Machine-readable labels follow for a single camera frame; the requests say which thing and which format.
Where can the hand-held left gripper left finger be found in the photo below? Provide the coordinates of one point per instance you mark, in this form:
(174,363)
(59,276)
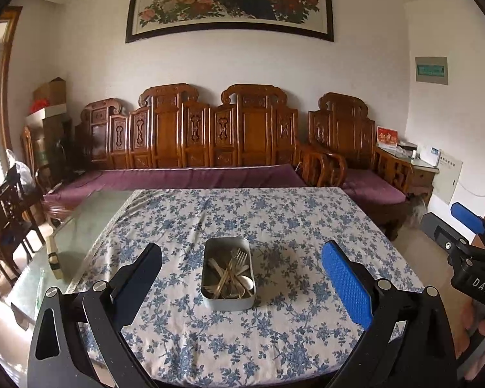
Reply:
(139,279)

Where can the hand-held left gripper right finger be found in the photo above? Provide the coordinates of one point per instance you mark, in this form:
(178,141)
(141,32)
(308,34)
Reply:
(345,283)

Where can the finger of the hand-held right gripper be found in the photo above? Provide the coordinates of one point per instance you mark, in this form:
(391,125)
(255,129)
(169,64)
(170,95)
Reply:
(438,228)
(467,216)

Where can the pale chopstick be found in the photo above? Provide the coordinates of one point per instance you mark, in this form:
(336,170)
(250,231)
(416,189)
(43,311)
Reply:
(226,277)
(218,287)

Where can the metal tin box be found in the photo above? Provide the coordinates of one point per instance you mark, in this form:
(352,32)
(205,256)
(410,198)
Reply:
(226,304)

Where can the metal fork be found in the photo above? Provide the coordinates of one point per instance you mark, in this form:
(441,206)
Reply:
(233,256)
(241,258)

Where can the grey plastic bag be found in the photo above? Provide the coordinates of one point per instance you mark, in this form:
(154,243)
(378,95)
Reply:
(417,210)

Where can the wooden side table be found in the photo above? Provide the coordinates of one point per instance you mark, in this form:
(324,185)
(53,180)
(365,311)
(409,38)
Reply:
(422,178)

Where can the white telephone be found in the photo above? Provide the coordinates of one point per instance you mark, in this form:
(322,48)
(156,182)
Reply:
(430,155)

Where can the purple armchair cushion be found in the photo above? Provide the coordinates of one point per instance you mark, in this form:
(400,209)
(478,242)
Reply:
(374,186)

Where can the blue floral tablecloth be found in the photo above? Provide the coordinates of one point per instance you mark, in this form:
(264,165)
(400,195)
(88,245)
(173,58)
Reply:
(291,226)

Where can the wooden block with black band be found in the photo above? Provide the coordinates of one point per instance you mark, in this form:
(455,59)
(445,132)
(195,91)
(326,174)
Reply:
(55,256)

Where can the purple sofa cushion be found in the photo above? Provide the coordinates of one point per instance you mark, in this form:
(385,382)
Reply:
(165,178)

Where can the carved wooden armchair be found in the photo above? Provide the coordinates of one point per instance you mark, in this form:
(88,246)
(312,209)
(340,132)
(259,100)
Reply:
(339,129)

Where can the carved wooden sofa bench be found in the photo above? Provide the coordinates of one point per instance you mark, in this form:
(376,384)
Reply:
(165,129)

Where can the dark cabinet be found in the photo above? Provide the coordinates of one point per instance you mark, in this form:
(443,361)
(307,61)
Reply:
(58,145)

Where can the white plastic bag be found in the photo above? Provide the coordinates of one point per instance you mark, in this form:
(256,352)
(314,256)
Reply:
(20,167)

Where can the flat white box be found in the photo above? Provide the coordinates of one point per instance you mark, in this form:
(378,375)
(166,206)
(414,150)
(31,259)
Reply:
(48,115)

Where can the red decoration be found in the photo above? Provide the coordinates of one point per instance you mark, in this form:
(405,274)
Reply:
(39,106)

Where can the cardboard box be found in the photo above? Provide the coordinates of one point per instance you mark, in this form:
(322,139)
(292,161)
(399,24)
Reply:
(52,89)

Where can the framed floral painting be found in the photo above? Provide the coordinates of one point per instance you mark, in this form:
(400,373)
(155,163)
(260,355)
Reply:
(230,0)

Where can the white wall panel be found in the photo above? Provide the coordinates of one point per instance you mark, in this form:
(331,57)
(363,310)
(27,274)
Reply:
(448,178)

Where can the green wall sign panel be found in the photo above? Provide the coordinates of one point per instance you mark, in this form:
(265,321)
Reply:
(431,70)

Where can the wooden door frame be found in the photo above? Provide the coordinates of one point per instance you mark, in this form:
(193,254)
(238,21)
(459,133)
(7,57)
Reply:
(12,89)

